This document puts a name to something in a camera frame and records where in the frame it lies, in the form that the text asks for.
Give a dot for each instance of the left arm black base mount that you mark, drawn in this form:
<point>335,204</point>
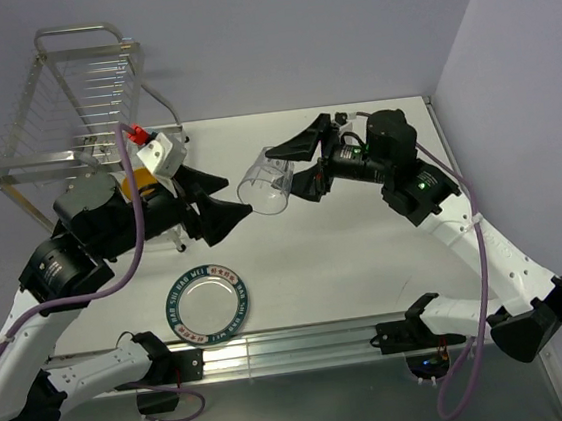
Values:
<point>157,399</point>

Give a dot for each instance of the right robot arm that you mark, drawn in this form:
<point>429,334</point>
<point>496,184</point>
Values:
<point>351,256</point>

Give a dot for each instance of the metal dish rack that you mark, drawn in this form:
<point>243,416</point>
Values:
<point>83,79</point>

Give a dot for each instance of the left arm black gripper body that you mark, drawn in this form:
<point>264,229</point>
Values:
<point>161,210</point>

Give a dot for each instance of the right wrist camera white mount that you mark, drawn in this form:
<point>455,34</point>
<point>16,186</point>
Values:
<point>344,121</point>

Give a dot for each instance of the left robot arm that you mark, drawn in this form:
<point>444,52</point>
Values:
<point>72,268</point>

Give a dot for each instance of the yellow plastic bowl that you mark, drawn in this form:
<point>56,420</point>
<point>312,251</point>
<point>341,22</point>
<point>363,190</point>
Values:
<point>144,181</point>

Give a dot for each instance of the white plate green rim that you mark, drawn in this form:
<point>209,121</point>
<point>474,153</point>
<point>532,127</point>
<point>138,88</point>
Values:
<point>208,305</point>

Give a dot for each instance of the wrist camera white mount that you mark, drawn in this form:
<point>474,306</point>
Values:
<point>344,121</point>
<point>161,154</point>

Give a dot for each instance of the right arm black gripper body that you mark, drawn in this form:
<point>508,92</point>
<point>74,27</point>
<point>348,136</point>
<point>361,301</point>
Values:
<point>351,161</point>

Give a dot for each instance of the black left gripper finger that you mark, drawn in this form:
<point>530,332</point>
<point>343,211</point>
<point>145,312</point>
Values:
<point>192,182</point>
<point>217,218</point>

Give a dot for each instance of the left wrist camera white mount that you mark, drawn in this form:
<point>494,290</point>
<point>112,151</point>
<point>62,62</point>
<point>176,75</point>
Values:
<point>161,154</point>

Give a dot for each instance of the clear glass cup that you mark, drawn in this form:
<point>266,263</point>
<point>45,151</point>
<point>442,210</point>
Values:
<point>267,184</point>

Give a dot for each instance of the aluminium table edge rail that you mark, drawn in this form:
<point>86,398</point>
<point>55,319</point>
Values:
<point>290,350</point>

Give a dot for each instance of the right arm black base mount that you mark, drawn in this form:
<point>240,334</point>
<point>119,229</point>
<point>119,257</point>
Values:
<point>426,354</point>

